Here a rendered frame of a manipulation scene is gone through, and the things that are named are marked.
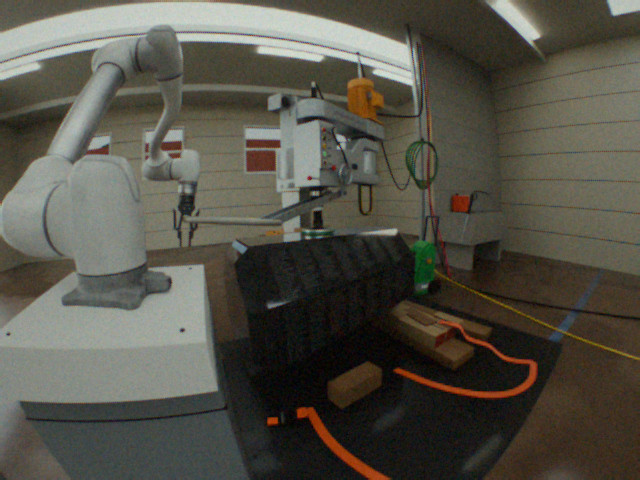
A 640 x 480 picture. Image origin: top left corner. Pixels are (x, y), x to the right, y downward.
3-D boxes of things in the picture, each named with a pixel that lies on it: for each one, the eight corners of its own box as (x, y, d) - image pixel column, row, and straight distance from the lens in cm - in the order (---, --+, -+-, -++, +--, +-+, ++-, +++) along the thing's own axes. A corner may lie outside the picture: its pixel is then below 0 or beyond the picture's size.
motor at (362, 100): (357, 129, 257) (355, 91, 270) (387, 124, 244) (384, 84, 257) (340, 123, 234) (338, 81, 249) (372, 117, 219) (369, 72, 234)
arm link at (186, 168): (201, 184, 131) (176, 183, 136) (204, 152, 134) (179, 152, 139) (195, 180, 121) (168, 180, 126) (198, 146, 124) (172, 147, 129)
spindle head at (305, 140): (327, 192, 202) (325, 134, 208) (351, 191, 189) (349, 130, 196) (294, 192, 175) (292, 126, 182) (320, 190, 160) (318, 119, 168)
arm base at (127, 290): (156, 311, 48) (151, 280, 46) (59, 305, 60) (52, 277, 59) (183, 277, 64) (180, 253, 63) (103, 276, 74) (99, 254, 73)
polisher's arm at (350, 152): (361, 196, 243) (359, 144, 248) (384, 196, 233) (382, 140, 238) (308, 197, 183) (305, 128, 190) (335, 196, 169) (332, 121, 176)
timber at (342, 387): (341, 409, 148) (341, 392, 139) (327, 397, 155) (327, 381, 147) (381, 385, 164) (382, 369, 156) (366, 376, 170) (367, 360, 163)
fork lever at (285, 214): (327, 195, 199) (326, 189, 199) (348, 195, 188) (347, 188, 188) (257, 226, 152) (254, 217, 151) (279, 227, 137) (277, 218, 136)
